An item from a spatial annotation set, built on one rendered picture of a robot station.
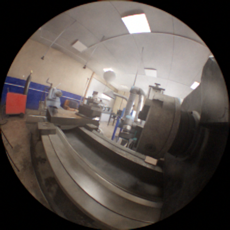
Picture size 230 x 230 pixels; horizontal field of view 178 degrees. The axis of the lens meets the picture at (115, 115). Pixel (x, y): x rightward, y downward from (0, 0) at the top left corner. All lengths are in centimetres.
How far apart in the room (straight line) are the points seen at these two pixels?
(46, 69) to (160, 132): 473
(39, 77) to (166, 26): 518
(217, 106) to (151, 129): 17
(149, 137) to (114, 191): 22
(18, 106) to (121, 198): 327
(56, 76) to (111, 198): 474
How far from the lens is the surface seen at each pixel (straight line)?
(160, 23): 241
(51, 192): 76
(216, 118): 19
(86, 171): 33
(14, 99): 319
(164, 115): 20
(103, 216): 27
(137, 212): 31
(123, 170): 55
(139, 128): 31
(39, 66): 473
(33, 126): 63
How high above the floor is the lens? 110
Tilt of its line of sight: 4 degrees down
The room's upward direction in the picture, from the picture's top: 17 degrees clockwise
